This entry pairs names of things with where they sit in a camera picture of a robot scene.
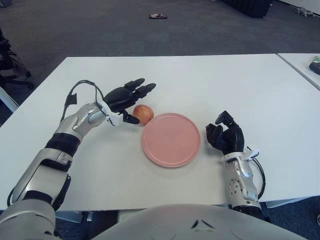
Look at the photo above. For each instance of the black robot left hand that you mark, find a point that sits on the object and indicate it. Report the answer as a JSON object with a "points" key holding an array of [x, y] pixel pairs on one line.
{"points": [[120, 98]]}

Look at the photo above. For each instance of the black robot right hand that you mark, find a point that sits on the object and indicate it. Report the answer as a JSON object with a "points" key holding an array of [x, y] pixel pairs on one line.
{"points": [[232, 137]]}

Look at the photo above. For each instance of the red yellow apple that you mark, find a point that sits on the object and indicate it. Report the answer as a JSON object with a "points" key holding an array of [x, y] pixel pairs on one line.
{"points": [[143, 113]]}

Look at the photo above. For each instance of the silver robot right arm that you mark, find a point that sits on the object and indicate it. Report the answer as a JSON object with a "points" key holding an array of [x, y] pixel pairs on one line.
{"points": [[240, 180]]}

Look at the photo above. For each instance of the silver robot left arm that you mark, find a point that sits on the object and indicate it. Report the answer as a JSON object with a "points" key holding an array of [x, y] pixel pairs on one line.
{"points": [[57, 142]]}

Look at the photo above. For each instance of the pink round plate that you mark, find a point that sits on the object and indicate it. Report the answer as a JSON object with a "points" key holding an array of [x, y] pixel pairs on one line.
{"points": [[171, 140]]}

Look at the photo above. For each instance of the small dark floor object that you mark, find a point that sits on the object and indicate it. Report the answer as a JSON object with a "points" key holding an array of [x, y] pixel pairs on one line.
{"points": [[158, 16]]}

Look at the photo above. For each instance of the grey robot torso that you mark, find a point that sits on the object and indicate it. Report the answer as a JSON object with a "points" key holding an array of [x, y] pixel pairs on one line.
{"points": [[187, 222]]}

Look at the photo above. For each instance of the grey handheld controller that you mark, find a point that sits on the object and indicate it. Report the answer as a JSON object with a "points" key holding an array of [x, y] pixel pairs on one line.
{"points": [[315, 68]]}

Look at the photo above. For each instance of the dark office chair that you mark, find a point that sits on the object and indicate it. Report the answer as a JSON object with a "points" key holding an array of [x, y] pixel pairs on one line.
{"points": [[11, 63]]}

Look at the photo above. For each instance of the green small packet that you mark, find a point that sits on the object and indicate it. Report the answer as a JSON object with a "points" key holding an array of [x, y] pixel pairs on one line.
{"points": [[316, 58]]}

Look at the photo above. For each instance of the black box furniture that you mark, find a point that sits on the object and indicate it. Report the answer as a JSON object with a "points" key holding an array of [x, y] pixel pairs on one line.
{"points": [[247, 7]]}

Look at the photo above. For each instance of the grey floor clutter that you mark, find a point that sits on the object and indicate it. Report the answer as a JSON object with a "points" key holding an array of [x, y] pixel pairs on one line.
{"points": [[303, 11]]}

